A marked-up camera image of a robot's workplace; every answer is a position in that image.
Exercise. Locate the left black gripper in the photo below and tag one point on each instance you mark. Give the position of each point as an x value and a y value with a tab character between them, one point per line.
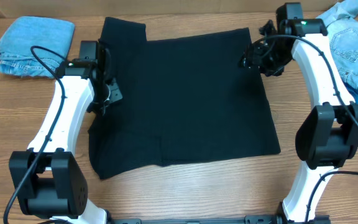
112	94

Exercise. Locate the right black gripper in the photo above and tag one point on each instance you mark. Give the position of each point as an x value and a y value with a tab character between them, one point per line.
257	58

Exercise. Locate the black t-shirt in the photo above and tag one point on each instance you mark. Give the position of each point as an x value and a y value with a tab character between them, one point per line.
184	101

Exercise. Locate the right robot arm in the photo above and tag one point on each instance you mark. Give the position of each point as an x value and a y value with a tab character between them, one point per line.
329	135

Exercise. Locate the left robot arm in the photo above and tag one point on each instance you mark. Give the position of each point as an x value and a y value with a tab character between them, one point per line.
48	181

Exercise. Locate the light blue denim jeans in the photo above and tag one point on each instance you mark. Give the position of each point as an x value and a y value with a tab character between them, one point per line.
342	27

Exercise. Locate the folded blue jeans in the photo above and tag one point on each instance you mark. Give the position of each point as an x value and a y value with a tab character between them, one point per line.
49	38

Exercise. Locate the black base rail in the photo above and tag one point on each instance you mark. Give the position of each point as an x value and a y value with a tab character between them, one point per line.
191	221

